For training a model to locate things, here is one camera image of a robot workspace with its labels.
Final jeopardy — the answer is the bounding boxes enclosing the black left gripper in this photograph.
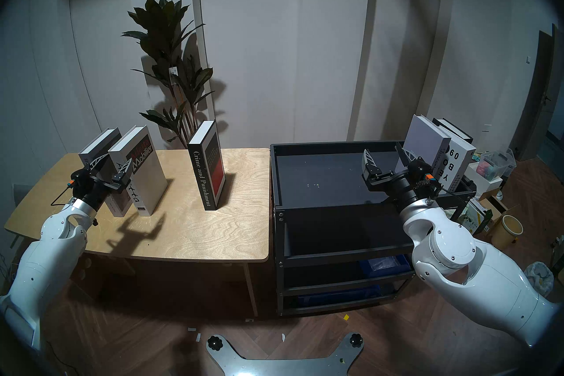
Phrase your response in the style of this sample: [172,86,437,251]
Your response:
[68,154,133,213]

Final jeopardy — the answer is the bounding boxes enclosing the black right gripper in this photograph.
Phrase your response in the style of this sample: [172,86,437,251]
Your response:
[361,142,442,207]

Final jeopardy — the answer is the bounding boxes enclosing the grey Discontent book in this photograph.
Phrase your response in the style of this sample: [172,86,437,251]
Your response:
[396,114,452,180]

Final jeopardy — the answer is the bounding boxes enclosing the white Design Hotels yearbook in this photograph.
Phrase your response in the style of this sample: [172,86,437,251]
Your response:
[434,133,477,194]

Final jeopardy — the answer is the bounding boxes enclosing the black Century book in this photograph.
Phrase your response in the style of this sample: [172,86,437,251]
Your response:
[432,117,474,144]

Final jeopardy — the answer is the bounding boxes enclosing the black metal shelf cart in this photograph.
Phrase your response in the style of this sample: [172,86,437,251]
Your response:
[269,140,476,316]

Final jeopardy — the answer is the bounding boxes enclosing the light wooden display table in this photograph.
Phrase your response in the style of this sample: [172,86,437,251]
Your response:
[4,148,270,317]

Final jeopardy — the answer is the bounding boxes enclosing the grey Special Issue book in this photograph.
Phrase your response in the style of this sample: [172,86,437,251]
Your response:
[78,128,133,217]

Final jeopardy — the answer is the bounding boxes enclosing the Arietta Mobilier book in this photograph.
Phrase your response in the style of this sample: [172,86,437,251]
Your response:
[108,125,169,217]

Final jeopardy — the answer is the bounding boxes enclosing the Crime and Punishment book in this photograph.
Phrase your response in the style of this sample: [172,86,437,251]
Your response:
[188,120,226,211]

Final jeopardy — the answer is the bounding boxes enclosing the white square box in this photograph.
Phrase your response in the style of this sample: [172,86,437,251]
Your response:
[463,162,503,197]

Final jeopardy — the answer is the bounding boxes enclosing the blue bin with clear bag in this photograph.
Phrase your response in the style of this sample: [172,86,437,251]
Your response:
[358,254,412,278]

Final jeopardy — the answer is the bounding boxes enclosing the green and white carton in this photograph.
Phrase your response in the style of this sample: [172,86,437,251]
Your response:
[458,198,493,235]

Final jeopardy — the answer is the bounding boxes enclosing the clear plastic storage box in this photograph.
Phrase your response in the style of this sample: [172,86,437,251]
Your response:
[476,150,517,181]

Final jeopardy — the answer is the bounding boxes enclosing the brown cardboard box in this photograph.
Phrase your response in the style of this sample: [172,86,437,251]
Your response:
[478,190,512,221]

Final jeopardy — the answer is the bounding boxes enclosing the beige round bucket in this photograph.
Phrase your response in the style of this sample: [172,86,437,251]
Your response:
[490,215,524,251]

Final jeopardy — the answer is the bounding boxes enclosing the flat blue plastic crate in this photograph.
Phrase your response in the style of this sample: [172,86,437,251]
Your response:
[296,285,380,307]

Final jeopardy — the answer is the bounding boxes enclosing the tall green leafy plant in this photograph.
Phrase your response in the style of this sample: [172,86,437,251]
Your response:
[121,0,215,149]

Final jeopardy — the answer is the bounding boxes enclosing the dark brown door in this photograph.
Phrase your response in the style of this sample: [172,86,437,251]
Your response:
[510,25,564,162]

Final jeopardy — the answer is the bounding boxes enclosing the white bin with plastic bag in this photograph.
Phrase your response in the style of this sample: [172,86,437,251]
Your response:
[524,261,555,297]

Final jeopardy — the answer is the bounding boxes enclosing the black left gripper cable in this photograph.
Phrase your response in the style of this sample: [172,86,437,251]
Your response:
[50,185,74,207]

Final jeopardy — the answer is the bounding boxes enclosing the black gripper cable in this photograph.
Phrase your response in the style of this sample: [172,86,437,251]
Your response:
[434,183,470,199]
[50,185,74,207]

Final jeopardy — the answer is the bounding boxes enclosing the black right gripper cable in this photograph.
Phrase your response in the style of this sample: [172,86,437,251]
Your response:
[434,183,470,199]

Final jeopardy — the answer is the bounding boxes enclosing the grey metal robot base plate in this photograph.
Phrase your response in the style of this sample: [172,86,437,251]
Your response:
[207,333,365,376]

